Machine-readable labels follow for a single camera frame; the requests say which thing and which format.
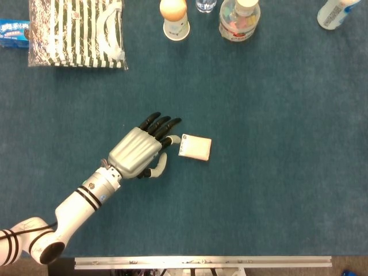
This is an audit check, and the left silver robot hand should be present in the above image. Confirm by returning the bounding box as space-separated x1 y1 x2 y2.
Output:
107 112 183 181

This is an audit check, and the white rectangular tissue pack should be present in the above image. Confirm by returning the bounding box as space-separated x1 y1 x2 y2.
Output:
178 133 213 162

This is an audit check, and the teal felt table mat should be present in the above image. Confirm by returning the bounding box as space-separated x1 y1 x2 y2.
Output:
0 0 368 258

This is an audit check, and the white paper cup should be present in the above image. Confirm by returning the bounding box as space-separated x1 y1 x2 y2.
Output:
163 14 191 41

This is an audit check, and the bagged green striped shirt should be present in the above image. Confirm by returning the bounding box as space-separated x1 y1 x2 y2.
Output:
28 0 129 71

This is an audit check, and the clear water bottle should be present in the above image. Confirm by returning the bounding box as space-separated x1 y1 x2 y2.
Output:
195 0 217 14

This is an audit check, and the clear jar with white lid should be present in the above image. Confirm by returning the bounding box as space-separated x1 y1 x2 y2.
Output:
218 0 261 43

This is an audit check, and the blue Oreo cookie box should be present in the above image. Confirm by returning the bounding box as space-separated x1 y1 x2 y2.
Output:
0 18 30 49

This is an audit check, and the white lotion bottle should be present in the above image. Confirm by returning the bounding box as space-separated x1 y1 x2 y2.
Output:
317 0 362 31

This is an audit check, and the aluminium frame rail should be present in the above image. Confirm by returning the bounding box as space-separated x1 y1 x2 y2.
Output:
74 255 332 270

